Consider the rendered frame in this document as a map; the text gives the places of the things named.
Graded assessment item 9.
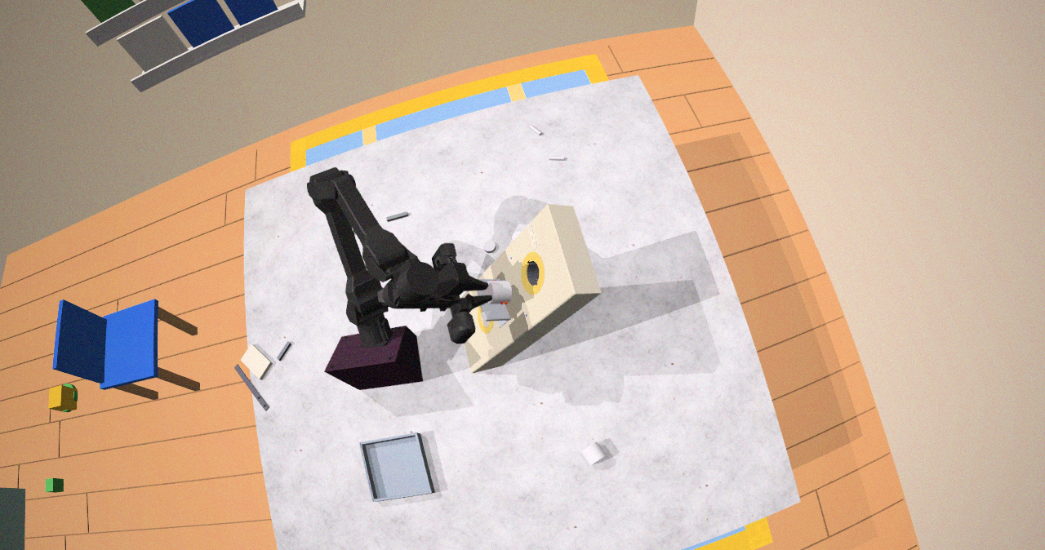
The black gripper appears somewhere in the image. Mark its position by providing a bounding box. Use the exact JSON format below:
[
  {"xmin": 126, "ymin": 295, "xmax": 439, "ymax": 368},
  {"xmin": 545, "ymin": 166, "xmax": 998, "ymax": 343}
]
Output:
[{"xmin": 420, "ymin": 243, "xmax": 492, "ymax": 344}]

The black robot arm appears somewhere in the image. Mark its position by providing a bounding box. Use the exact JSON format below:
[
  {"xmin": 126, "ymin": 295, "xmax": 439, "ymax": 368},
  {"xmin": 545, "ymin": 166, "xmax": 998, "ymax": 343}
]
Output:
[{"xmin": 307, "ymin": 167, "xmax": 472, "ymax": 348}]

